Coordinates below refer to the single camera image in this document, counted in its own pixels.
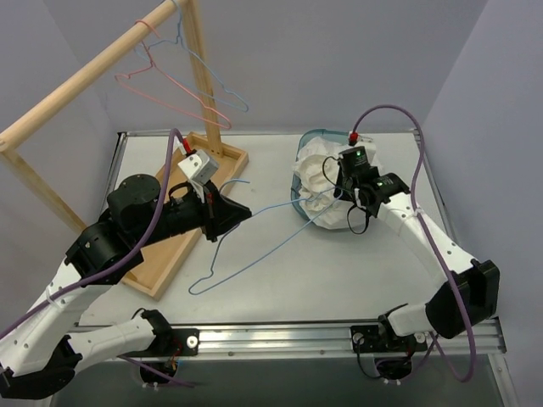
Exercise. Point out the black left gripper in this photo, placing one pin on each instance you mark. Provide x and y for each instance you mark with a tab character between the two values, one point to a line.
210	213

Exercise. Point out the white ruffled skirt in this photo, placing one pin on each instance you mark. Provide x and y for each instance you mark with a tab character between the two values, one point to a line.
318	178

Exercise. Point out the pink wire hanger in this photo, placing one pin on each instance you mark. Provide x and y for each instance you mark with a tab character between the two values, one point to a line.
221	120

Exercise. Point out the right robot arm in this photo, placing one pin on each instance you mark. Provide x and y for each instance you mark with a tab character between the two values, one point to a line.
466	289

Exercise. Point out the wooden clothes rack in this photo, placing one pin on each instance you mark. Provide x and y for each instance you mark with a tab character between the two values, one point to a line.
155	275

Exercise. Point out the teal plastic tray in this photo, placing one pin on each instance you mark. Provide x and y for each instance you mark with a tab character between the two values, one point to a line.
314	135

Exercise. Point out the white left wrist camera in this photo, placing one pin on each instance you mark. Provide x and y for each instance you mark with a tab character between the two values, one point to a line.
198	168

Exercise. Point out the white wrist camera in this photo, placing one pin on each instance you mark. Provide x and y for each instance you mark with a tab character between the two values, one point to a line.
356	140
198	168

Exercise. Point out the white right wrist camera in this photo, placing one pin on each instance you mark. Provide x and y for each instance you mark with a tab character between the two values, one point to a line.
356	140

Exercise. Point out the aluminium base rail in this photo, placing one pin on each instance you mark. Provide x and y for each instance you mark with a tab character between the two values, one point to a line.
283	341

